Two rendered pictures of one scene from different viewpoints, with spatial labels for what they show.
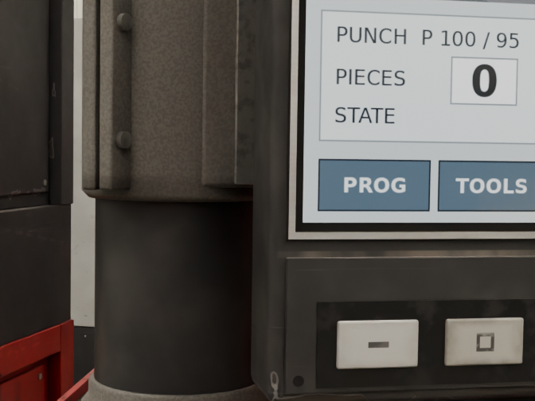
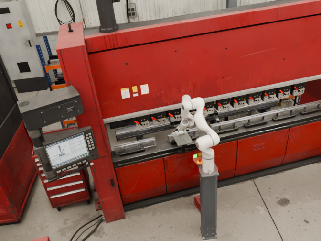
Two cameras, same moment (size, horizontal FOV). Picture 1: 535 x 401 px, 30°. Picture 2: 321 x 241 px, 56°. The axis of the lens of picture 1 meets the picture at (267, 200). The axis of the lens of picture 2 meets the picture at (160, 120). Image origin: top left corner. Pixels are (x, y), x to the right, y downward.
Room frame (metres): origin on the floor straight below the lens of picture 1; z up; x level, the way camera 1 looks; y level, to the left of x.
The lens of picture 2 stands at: (-1.91, -0.45, 3.10)
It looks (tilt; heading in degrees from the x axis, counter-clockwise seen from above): 33 degrees down; 345
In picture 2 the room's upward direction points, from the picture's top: 6 degrees counter-clockwise
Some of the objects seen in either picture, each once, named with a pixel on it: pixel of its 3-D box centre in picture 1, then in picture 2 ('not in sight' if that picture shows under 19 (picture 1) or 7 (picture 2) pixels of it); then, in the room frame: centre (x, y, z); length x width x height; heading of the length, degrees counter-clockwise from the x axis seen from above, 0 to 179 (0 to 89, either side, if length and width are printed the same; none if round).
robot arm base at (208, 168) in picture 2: not in sight; (208, 162); (0.15, -1.45, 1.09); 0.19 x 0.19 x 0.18
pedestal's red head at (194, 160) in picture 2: not in sight; (203, 161); (0.55, -1.57, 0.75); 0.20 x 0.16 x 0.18; 94
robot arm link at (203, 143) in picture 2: not in sight; (205, 147); (0.15, -1.42, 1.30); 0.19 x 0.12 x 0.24; 94
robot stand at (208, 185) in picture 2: not in sight; (208, 203); (0.15, -1.45, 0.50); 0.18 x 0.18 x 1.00; 76
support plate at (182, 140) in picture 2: not in sight; (182, 137); (0.78, -1.42, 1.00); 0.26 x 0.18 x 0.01; 176
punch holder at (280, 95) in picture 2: not in sight; (283, 90); (0.82, -2.80, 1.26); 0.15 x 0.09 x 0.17; 86
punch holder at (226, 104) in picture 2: not in sight; (222, 103); (0.88, -2.00, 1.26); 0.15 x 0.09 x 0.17; 86
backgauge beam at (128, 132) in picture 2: not in sight; (200, 116); (1.19, -1.85, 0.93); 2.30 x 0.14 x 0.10; 86
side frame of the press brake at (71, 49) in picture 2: not in sight; (95, 129); (1.18, -0.47, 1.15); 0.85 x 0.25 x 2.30; 176
